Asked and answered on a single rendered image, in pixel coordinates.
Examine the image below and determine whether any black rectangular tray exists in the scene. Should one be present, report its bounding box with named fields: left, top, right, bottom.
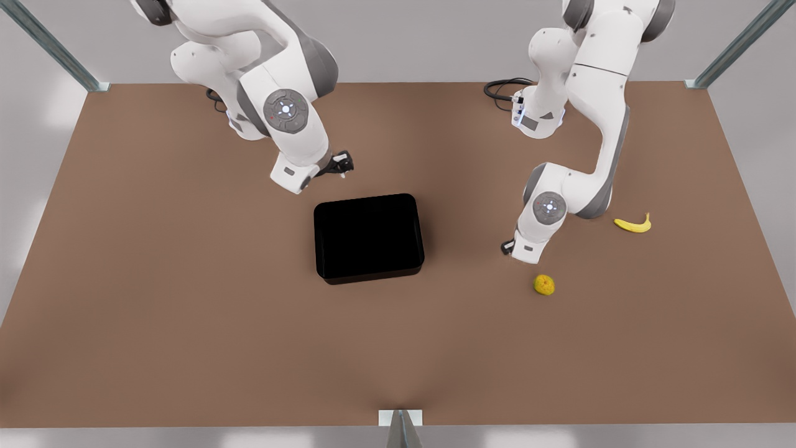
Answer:
left=313, top=194, right=425, bottom=286

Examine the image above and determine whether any yellow banana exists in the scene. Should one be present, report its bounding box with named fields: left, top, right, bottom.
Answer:
left=614, top=212, right=652, bottom=234

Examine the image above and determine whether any silver frame post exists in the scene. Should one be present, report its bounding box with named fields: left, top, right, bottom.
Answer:
left=379, top=409, right=423, bottom=448
left=684, top=0, right=796, bottom=90
left=0, top=0, right=111, bottom=93

